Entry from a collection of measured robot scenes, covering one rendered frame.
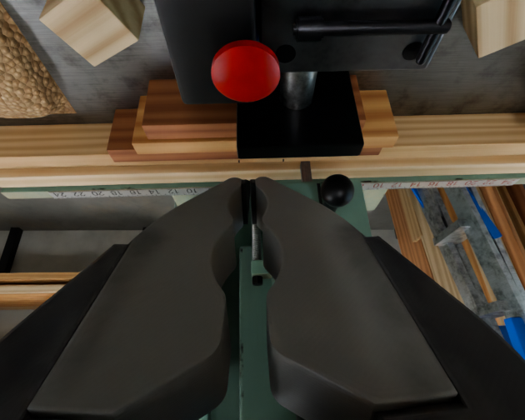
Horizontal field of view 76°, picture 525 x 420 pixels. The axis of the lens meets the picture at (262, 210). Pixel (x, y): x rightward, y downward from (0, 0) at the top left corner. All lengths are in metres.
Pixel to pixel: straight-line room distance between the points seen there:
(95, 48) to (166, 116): 0.07
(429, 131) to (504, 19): 0.13
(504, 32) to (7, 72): 0.36
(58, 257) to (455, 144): 2.90
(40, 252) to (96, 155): 2.78
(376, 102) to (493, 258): 0.85
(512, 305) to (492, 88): 0.81
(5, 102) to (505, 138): 0.46
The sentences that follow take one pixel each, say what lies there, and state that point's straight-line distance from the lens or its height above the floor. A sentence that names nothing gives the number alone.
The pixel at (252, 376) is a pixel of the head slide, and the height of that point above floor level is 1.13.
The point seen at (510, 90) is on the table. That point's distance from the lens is 0.41.
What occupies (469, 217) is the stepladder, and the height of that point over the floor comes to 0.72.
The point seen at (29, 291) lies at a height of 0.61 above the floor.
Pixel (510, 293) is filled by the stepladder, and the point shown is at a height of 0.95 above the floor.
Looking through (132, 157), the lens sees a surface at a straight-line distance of 0.34.
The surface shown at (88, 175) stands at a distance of 0.38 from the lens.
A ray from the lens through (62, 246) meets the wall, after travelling 3.07.
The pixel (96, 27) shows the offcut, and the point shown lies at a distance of 0.26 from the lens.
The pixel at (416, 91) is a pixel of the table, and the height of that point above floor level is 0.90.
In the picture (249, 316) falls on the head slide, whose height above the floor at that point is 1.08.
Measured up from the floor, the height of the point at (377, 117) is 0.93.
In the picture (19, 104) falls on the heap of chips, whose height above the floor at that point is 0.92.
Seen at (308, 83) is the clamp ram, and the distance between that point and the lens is 0.25.
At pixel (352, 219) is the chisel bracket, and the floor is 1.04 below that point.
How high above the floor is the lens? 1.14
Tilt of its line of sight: 27 degrees down
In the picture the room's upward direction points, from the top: 178 degrees clockwise
